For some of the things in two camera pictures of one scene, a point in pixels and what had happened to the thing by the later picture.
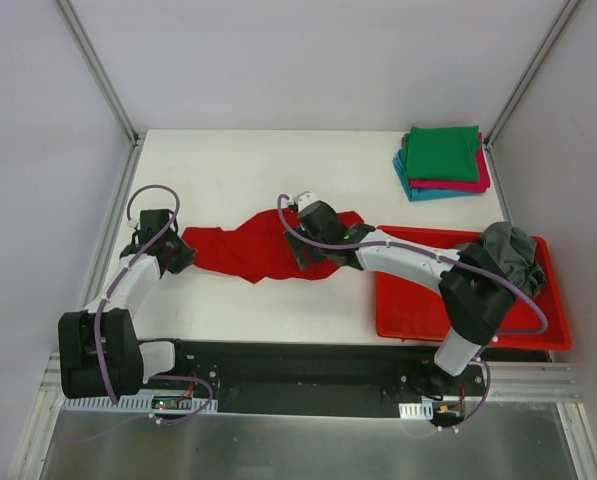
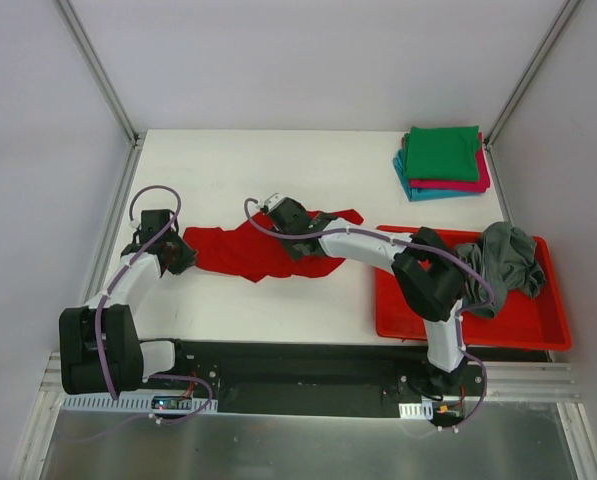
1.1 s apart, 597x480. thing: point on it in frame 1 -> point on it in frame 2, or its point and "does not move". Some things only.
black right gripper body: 304,245 -> 312,226
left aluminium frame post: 97,69 does not move
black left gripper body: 176,253 does not move
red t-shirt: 254,246 does not move
